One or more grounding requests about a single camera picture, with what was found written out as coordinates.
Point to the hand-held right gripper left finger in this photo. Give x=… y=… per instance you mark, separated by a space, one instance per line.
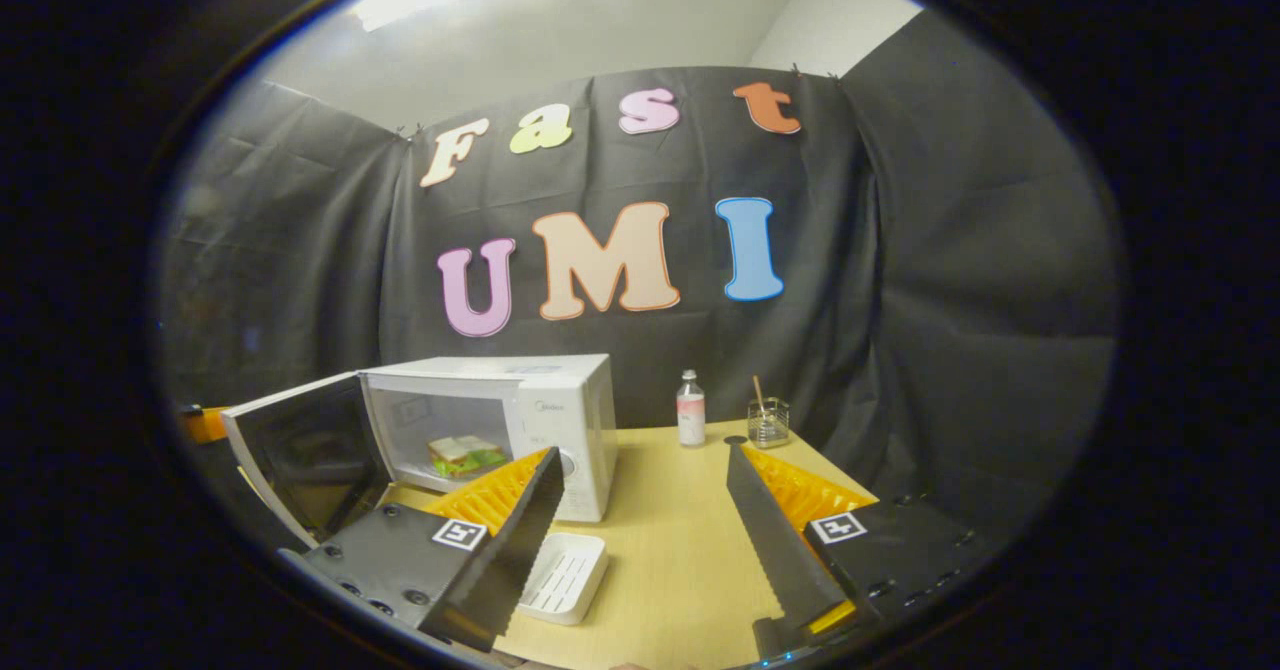
x=520 y=540

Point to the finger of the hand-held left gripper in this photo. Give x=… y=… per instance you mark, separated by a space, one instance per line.
x=205 y=425

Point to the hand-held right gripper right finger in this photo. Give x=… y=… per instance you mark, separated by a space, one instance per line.
x=775 y=550

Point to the lettuce sandwich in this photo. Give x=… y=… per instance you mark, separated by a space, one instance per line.
x=465 y=455

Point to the white microwave oven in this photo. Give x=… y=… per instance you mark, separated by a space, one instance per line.
x=570 y=390

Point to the white plastic tray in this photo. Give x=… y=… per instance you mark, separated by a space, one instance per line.
x=565 y=580

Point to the small clear glass cup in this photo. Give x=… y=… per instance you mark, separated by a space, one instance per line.
x=768 y=428

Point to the small clear bottle pink label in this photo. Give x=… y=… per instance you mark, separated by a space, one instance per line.
x=691 y=420

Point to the wooden stick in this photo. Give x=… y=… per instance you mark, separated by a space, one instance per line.
x=758 y=392

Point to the black backdrop cloth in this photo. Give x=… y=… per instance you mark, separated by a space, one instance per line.
x=950 y=300

